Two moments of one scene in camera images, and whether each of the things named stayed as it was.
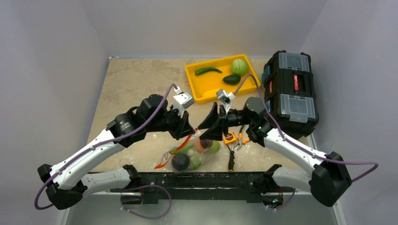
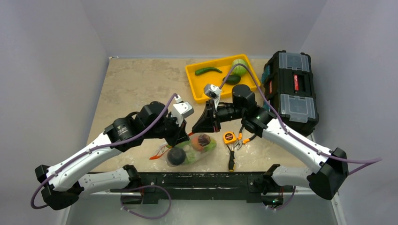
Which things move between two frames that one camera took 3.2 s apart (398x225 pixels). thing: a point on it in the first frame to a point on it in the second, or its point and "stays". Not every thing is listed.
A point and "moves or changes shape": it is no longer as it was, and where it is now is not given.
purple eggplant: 180,161 to 176,156
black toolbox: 288,85 stays
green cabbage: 239,67 stays
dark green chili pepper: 203,70 stays
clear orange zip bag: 190,155 moves or changes shape
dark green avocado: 232,79 stays
